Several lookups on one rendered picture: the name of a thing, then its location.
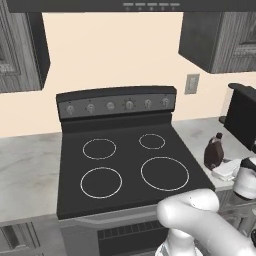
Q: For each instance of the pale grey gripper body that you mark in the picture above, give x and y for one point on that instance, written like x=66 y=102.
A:
x=227 y=170

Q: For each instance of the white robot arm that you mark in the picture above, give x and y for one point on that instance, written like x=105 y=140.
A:
x=200 y=223

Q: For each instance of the grey stove knob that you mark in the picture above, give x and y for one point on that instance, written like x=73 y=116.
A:
x=129 y=104
x=70 y=109
x=110 y=106
x=90 y=108
x=148 y=103
x=165 y=101

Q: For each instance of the black stove with hob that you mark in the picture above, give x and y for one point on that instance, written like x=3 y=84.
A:
x=133 y=166

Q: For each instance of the brown syrup bottle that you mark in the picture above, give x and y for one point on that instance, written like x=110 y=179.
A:
x=214 y=153

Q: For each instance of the grey oven door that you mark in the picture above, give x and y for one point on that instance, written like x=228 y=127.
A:
x=83 y=238

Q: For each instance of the grey drawer front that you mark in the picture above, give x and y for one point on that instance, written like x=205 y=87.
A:
x=46 y=236

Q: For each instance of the dark range hood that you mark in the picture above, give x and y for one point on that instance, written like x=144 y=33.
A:
x=100 y=5

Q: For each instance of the grey wall outlet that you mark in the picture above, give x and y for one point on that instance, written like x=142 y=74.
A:
x=192 y=84

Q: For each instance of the dark grey wall cabinet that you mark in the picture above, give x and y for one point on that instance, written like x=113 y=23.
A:
x=16 y=50
x=216 y=40

